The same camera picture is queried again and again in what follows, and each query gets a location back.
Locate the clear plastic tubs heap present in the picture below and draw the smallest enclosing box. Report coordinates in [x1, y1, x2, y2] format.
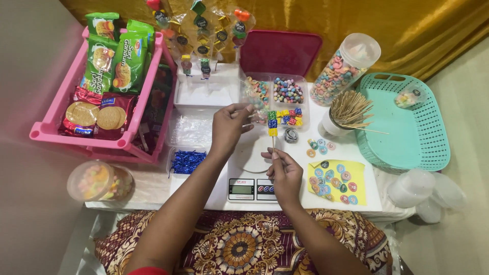
[386, 168, 467, 224]

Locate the person's red sleeve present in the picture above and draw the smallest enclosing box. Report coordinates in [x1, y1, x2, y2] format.
[127, 266, 169, 275]

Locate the teal plastic basket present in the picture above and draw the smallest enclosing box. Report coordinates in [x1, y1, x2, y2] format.
[354, 72, 452, 172]

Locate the small green biscuit packet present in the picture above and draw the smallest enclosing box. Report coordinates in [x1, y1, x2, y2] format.
[84, 12, 121, 41]

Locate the white foam display stand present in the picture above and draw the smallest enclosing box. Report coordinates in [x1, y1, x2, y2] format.
[173, 62, 242, 110]

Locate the yellow round sticker sheet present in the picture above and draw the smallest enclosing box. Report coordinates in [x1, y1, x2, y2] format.
[307, 159, 368, 206]

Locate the row of wrapped candy sticks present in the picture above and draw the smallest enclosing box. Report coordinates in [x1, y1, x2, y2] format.
[146, 0, 257, 79]

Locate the dark red container lid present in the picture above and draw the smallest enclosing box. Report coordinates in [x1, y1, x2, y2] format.
[239, 29, 323, 78]

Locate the white digital kitchen scale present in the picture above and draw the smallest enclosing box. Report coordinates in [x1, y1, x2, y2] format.
[227, 134, 284, 203]

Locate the blue metallic twist ties bundle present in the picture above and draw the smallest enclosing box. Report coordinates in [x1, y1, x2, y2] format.
[168, 149, 208, 177]

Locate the red round biscuit packet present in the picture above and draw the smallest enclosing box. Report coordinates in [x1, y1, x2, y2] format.
[58, 86, 104, 138]
[93, 92, 138, 141]

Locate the person's left hand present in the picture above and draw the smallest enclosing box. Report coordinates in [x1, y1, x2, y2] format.
[211, 103, 255, 154]

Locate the clear divided plastic container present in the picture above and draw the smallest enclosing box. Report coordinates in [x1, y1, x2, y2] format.
[239, 71, 310, 131]

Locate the white cup of wooden skewers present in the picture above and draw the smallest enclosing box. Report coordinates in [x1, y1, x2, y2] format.
[317, 90, 390, 138]

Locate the dark snack packets heap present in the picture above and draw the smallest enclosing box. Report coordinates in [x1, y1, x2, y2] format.
[131, 64, 173, 154]

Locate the clear plastic bags stack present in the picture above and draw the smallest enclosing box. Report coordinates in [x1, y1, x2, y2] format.
[167, 108, 219, 148]

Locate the colourful pebble candies heap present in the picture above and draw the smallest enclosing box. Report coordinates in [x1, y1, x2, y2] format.
[273, 77, 305, 104]

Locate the pastel ring candies heap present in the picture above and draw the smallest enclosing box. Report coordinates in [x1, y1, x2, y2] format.
[244, 76, 270, 123]

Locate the tall clear ring candy jar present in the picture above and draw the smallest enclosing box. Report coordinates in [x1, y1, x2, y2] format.
[309, 32, 382, 107]

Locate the person's patterned batik skirt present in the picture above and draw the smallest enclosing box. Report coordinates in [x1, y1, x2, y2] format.
[94, 208, 394, 275]

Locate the person's right hand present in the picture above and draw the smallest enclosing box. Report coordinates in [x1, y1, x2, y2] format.
[261, 148, 305, 207]

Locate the clear plastic tray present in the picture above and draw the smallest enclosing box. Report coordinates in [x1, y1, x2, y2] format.
[166, 145, 211, 181]

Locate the small clear candy pouch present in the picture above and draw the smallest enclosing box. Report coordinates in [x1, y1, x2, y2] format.
[394, 86, 425, 109]

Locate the round clear candy tub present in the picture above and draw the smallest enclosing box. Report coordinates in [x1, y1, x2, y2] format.
[66, 160, 134, 202]

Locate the gold fabric curtain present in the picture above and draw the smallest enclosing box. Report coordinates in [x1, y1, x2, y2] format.
[60, 0, 489, 82]

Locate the loose round stickers group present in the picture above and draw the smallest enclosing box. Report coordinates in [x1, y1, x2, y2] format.
[306, 138, 337, 159]

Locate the heap of wrapped candy cubes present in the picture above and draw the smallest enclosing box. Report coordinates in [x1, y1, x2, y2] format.
[277, 107, 304, 127]

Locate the pink plastic rack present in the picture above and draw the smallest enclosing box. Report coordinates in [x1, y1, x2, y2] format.
[29, 26, 179, 165]

